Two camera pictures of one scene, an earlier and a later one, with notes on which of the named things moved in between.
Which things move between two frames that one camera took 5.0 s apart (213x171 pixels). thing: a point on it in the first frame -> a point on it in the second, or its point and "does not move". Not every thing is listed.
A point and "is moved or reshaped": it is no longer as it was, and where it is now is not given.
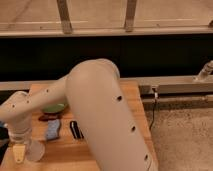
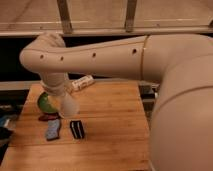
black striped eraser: [75, 130] does not move
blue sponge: [53, 128] does not move
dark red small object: [48, 116] does not move
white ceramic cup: [35, 150] is moved or reshaped
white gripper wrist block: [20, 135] -> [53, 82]
